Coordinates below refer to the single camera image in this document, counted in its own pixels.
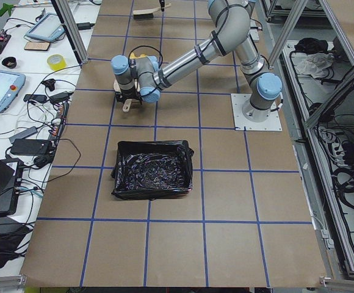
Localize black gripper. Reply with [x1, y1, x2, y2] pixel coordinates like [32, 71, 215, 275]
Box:
[114, 90, 142, 104]

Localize beige plastic dustpan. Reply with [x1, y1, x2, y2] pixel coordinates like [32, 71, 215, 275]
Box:
[112, 79, 144, 114]

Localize white hand brush black bristles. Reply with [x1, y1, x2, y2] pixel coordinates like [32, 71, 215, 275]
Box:
[133, 2, 172, 20]

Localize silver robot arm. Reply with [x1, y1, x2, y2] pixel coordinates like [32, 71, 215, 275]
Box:
[110, 1, 283, 111]

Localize pink bin with black bag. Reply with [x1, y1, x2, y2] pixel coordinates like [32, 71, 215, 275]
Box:
[111, 140, 194, 200]

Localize power strip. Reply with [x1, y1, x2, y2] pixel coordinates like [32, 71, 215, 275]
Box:
[48, 101, 70, 142]

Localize yellow tape roll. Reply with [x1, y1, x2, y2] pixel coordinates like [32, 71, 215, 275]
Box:
[47, 54, 67, 71]

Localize wooden phone case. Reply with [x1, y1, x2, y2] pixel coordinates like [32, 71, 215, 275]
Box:
[24, 42, 51, 51]

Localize blue teach pendant far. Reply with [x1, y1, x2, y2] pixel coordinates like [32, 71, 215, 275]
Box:
[25, 13, 65, 43]

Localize blue teach pendant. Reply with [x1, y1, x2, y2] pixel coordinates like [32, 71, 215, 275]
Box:
[25, 13, 65, 43]
[0, 70, 26, 113]

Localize black power adapter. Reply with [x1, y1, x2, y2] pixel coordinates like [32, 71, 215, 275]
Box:
[10, 139, 52, 156]

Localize blue teach pendant near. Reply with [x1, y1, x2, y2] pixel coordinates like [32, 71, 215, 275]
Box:
[0, 70, 26, 113]

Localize white crumpled cloth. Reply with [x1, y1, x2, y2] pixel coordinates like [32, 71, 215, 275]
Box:
[295, 52, 334, 79]

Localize aluminium frame post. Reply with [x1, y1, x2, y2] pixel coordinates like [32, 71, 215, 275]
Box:
[51, 0, 89, 66]

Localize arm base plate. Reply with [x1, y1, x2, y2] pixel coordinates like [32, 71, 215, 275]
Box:
[231, 93, 282, 132]

